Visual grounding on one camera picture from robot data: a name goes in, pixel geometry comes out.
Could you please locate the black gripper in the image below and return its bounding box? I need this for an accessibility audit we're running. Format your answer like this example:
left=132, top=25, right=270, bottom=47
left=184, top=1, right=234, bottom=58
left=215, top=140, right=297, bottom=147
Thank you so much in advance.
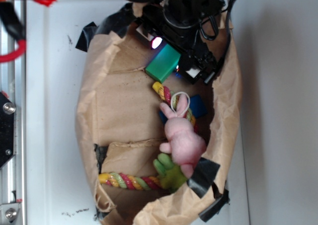
left=136, top=0, right=225, bottom=84

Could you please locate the green rectangular block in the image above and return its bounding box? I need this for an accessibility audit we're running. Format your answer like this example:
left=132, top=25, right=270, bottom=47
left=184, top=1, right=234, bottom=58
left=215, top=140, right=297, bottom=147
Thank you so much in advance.
left=145, top=44, right=181, bottom=83

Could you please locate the blue block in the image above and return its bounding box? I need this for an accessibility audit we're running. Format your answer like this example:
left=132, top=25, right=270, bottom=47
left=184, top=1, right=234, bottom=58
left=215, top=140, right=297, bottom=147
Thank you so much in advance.
left=159, top=94, right=208, bottom=126

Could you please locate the pink plush bunny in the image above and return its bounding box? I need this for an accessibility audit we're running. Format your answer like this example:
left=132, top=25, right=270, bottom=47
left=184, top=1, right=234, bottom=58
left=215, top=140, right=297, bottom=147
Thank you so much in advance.
left=159, top=92, right=207, bottom=178

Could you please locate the brown paper bag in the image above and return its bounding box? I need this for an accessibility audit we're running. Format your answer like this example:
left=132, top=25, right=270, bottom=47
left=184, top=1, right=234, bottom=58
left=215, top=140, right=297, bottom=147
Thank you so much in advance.
left=76, top=3, right=242, bottom=225

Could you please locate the green plush toy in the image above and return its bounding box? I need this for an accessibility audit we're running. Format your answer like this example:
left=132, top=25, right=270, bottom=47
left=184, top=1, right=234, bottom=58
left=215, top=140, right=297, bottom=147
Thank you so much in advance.
left=153, top=153, right=187, bottom=193

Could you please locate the white plastic tray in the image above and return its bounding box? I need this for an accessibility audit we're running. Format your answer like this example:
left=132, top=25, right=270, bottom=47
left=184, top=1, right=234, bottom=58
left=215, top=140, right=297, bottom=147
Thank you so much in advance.
left=25, top=0, right=249, bottom=225

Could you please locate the multicolour rope toy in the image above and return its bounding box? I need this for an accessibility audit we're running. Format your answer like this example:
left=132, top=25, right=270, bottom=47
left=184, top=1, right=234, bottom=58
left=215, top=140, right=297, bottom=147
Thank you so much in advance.
left=98, top=82, right=206, bottom=192

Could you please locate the red cable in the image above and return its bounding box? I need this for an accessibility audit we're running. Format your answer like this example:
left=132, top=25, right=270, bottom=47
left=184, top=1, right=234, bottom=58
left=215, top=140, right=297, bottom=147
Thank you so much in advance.
left=0, top=39, right=27, bottom=63

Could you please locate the aluminium frame rail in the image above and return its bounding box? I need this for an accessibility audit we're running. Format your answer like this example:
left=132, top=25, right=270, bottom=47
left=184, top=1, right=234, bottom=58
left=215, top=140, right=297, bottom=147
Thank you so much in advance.
left=0, top=0, right=26, bottom=225

